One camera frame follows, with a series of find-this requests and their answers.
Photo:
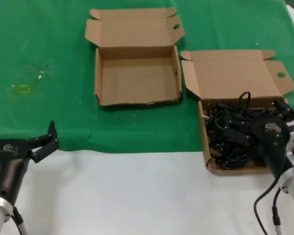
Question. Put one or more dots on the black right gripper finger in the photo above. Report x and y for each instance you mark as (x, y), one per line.
(236, 133)
(287, 110)

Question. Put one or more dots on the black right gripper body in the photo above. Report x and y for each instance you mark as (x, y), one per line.
(272, 142)

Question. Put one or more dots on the green tablecloth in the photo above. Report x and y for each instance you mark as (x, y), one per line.
(39, 36)

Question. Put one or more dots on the wide open cardboard box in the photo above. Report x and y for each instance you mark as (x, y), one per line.
(137, 73)

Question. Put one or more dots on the small white scrap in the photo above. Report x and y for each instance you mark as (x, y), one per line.
(40, 77)

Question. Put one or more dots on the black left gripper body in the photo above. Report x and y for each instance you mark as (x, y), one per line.
(11, 159)

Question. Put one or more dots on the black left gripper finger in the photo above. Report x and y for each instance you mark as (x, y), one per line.
(46, 145)

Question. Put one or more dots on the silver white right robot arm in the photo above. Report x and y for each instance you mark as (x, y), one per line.
(292, 195)

